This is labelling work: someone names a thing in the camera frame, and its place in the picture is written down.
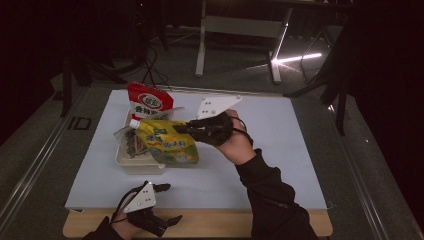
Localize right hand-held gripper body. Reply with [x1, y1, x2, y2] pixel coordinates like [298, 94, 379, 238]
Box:
[186, 95, 243, 147]

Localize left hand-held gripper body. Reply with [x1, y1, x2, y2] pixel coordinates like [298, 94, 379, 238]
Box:
[123, 181, 169, 238]

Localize yellow green spout pouch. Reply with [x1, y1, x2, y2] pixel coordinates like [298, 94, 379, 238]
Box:
[129, 118, 200, 165]

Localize white divided plastic container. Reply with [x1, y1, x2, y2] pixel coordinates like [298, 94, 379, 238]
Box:
[114, 108, 168, 176]

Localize red white seasoning packet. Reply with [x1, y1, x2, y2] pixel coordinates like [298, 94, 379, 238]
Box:
[126, 82, 175, 122]

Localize clear dried seaweed packet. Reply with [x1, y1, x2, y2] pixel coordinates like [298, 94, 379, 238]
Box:
[113, 106, 186, 159]

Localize person's right hand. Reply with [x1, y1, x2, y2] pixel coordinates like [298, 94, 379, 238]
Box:
[216, 109, 257, 166]

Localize person's left hand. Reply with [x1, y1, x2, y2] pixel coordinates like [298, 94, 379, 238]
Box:
[111, 213, 141, 240]

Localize wooden table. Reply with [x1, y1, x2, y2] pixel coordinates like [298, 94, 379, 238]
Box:
[62, 208, 334, 239]

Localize pale work mat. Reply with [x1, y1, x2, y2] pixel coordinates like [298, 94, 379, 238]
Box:
[64, 89, 328, 212]

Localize black metal stand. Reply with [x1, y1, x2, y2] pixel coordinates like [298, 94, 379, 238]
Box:
[59, 49, 134, 118]

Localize dark stand with legs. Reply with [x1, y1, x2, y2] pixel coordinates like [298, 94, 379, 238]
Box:
[283, 13, 354, 136]

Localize grey metal stand leg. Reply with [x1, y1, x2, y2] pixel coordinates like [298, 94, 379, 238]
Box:
[299, 28, 334, 83]

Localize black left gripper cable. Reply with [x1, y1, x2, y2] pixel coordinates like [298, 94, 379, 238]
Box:
[111, 186, 144, 224]

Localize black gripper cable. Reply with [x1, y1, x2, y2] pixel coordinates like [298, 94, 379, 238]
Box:
[229, 116, 254, 148]
[111, 186, 144, 224]

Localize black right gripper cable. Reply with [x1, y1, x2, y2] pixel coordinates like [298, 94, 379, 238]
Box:
[229, 116, 254, 148]

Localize black floor cables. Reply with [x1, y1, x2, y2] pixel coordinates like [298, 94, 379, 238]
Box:
[139, 43, 173, 93]

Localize white metal table frame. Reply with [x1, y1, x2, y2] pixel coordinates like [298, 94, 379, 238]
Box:
[194, 0, 294, 85]

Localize metal floor rail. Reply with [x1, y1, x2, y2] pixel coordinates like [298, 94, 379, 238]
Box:
[326, 103, 391, 240]
[0, 87, 88, 228]

